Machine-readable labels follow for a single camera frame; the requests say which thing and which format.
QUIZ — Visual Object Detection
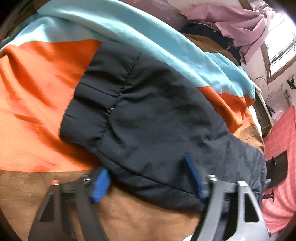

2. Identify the dark navy puffer jacket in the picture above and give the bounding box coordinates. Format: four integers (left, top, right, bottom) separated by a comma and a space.
60, 41, 266, 211

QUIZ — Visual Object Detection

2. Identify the dark clothes pile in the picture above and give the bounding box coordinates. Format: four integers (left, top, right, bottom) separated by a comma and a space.
181, 23, 241, 66

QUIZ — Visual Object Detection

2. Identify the black office chair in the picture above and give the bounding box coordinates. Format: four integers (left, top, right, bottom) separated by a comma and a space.
262, 150, 288, 202

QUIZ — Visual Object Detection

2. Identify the wooden desk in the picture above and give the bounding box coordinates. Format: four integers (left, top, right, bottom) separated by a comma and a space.
252, 90, 274, 138

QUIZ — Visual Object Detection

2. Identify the colourful block bed sheet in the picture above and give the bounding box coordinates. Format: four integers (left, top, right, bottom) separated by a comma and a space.
1, 1, 262, 240

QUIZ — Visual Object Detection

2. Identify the pink hanging curtain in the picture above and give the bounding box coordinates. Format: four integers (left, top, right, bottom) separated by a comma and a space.
181, 3, 276, 64

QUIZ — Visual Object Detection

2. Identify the pink checked wall cloth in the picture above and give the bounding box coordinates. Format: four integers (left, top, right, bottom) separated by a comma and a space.
262, 106, 295, 233

